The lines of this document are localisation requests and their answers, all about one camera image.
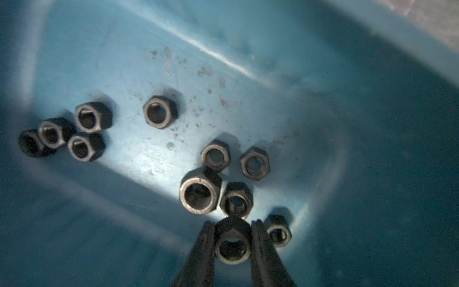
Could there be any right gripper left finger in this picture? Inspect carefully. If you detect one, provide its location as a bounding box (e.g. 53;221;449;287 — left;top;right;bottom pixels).
171;221;216;287

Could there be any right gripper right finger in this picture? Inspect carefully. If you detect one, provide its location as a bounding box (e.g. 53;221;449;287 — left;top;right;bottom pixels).
251;220;297;287

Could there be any teal plastic storage box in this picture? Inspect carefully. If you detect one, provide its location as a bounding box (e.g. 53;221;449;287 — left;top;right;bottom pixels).
1;1;459;287

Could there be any black hex nut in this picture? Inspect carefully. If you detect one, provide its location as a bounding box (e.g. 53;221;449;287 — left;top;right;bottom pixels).
74;102;113;133
179;166;222;215
215;216;252;265
241;146;270;181
68;133;106;162
38;117;76;149
143;96;178;129
264;215;292;248
18;129;56;158
201;139;231;173
220;182;253;219

